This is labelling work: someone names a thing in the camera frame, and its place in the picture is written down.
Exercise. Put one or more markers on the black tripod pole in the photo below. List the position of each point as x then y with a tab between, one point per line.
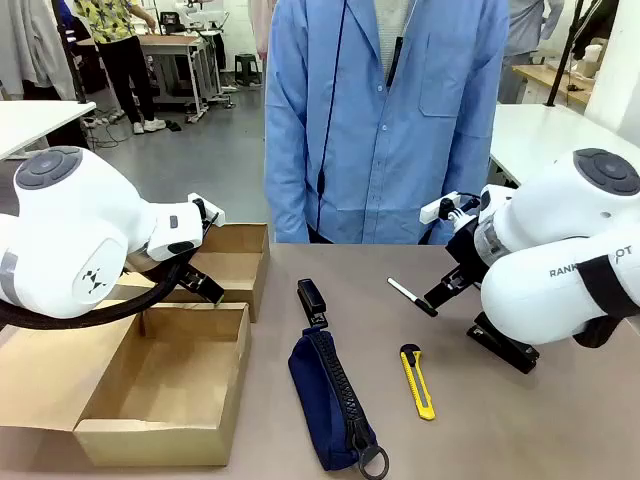
564	55

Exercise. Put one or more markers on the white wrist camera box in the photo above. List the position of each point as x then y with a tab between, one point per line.
432	211
212	216

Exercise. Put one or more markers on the small cardboard box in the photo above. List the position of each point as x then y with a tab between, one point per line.
235	260

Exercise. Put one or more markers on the person in blue lab coat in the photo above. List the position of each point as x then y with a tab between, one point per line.
390	150

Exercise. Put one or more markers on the person in grey blue shirt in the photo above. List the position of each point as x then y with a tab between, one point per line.
530	35

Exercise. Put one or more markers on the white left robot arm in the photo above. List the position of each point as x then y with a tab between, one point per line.
65	220

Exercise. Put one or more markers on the black coat rack pole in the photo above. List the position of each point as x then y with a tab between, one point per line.
70	50

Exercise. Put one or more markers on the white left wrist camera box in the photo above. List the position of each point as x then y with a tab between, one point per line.
212	216

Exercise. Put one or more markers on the black hanging jacket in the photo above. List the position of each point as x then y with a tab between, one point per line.
595	25

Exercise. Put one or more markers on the large cardboard box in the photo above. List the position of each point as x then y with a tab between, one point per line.
165	370

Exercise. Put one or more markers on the person in pink top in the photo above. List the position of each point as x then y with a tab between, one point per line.
261	25

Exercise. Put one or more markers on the person's left forearm blue sleeve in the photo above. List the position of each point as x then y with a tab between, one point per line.
465	170

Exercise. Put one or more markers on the dark plastic stool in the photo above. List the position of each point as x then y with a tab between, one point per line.
247	67

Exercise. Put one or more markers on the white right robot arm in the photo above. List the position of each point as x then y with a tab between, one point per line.
545	235

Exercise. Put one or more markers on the black white marker pen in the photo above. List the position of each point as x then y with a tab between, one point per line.
410	296

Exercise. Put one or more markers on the navy zipper pencil case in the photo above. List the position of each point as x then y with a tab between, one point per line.
320	400

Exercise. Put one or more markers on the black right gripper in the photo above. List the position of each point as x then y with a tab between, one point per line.
465	245

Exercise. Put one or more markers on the white table with rounded corner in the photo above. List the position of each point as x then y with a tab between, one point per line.
35	120
540	135

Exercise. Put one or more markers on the large black stapler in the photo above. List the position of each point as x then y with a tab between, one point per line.
505	347

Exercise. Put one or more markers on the yellow utility knife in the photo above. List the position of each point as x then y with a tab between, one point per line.
419	387

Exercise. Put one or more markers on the person in yellow patterned shirt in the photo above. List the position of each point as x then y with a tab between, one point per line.
125	55

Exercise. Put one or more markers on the wooden workbench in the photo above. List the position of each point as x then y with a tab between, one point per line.
555	82

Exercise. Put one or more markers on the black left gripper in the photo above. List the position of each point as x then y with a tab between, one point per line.
189	276

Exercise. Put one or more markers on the brown top workshop desk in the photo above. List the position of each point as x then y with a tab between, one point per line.
170	45

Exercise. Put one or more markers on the person's right forearm blue sleeve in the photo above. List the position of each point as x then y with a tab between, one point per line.
285	190

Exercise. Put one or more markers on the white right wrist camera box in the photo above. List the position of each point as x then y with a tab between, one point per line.
432	211

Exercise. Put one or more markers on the small black stapler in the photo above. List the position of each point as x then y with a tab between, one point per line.
312	300

